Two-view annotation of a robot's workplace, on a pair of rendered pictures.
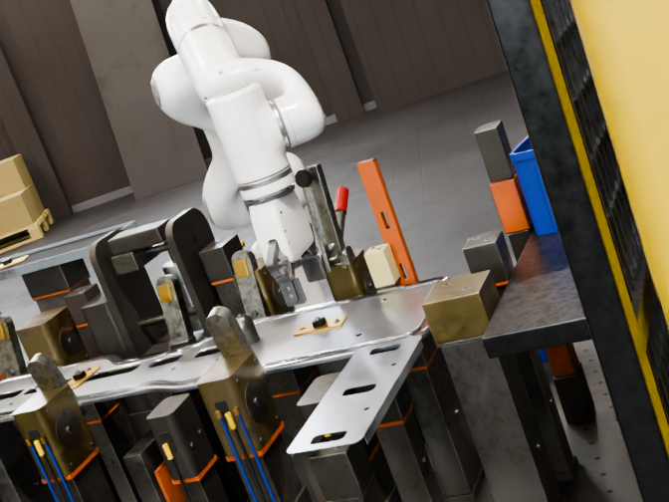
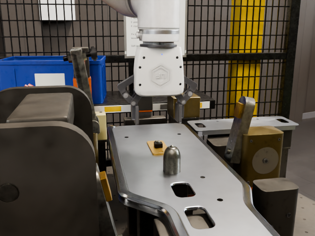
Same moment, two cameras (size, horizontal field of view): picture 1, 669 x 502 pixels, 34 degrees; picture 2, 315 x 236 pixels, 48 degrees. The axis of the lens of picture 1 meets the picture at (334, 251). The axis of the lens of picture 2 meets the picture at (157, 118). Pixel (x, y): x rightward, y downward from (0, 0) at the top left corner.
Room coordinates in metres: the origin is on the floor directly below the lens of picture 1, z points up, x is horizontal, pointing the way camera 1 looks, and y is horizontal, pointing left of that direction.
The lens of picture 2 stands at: (2.01, 0.65, 1.26)
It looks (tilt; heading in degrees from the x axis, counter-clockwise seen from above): 15 degrees down; 234
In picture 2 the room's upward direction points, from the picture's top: straight up
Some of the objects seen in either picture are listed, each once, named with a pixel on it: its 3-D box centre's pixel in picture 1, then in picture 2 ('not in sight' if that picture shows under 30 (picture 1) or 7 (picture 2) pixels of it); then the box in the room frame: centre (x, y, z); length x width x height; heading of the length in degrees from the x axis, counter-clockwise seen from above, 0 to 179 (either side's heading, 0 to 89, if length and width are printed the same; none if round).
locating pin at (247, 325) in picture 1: (246, 332); (171, 162); (1.64, 0.17, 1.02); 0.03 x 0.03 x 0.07
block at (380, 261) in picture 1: (412, 350); (101, 186); (1.67, -0.06, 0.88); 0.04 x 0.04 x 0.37; 65
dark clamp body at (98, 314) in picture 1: (147, 382); not in sight; (1.99, 0.43, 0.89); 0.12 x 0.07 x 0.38; 155
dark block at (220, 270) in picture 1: (259, 348); not in sight; (1.88, 0.19, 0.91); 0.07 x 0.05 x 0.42; 155
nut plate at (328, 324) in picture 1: (319, 323); (158, 145); (1.59, 0.06, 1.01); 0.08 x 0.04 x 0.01; 65
